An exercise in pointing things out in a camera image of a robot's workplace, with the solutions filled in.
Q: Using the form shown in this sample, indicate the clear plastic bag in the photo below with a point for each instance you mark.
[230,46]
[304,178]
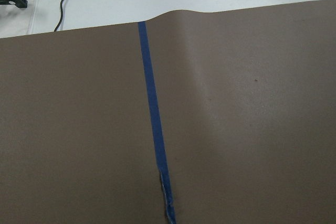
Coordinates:
[16,17]

